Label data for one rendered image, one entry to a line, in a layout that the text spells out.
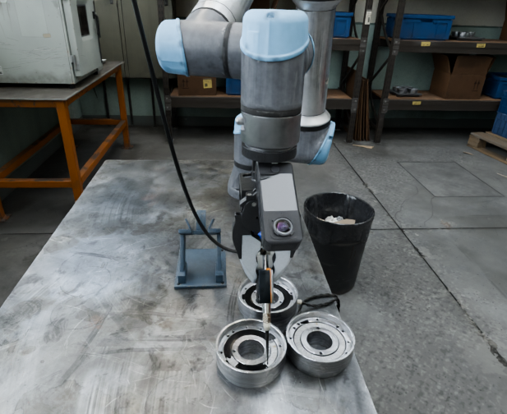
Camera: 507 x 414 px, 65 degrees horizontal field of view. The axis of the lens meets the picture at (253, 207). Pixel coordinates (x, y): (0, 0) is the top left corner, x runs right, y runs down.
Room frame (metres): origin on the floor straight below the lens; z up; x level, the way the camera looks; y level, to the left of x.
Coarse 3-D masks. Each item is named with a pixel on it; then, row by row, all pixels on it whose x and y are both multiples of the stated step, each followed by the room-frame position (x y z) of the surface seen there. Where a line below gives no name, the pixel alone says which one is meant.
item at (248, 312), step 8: (248, 280) 0.58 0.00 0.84; (280, 280) 0.59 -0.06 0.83; (288, 280) 0.58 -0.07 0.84; (240, 288) 0.56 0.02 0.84; (288, 288) 0.57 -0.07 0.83; (296, 288) 0.56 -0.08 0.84; (240, 296) 0.54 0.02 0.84; (280, 296) 0.55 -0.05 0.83; (296, 296) 0.54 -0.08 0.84; (240, 304) 0.53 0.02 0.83; (256, 304) 0.53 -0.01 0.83; (280, 304) 0.53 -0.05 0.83; (296, 304) 0.53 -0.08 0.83; (248, 312) 0.51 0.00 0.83; (256, 312) 0.50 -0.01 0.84; (272, 312) 0.50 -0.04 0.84; (280, 312) 0.50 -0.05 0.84; (288, 312) 0.51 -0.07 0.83; (272, 320) 0.50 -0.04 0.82; (280, 320) 0.50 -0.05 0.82
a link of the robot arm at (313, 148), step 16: (304, 0) 0.91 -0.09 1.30; (320, 0) 0.90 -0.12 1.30; (336, 0) 0.91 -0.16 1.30; (320, 16) 0.92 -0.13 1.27; (320, 32) 0.93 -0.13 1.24; (320, 48) 0.93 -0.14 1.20; (320, 64) 0.94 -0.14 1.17; (304, 80) 0.95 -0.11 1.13; (320, 80) 0.95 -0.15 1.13; (304, 96) 0.96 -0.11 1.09; (320, 96) 0.96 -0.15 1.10; (304, 112) 0.96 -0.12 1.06; (320, 112) 0.97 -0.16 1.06; (304, 128) 0.96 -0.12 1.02; (320, 128) 0.96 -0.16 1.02; (304, 144) 0.96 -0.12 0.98; (320, 144) 0.96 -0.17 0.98; (304, 160) 0.98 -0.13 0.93; (320, 160) 0.97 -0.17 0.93
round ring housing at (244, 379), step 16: (240, 320) 0.48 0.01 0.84; (256, 320) 0.48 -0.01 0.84; (224, 336) 0.45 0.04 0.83; (256, 336) 0.46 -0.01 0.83; (240, 352) 0.44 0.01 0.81; (256, 352) 0.45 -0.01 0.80; (224, 368) 0.39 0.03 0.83; (272, 368) 0.39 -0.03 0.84; (240, 384) 0.39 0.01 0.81; (256, 384) 0.38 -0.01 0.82
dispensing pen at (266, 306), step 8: (264, 256) 0.49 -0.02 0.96; (264, 264) 0.48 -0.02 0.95; (264, 272) 0.46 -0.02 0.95; (264, 280) 0.45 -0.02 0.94; (256, 288) 0.47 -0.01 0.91; (264, 288) 0.45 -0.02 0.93; (256, 296) 0.47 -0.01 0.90; (264, 296) 0.44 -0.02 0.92; (264, 304) 0.45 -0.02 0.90; (264, 312) 0.44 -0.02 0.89; (264, 320) 0.43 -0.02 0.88; (264, 328) 0.43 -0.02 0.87
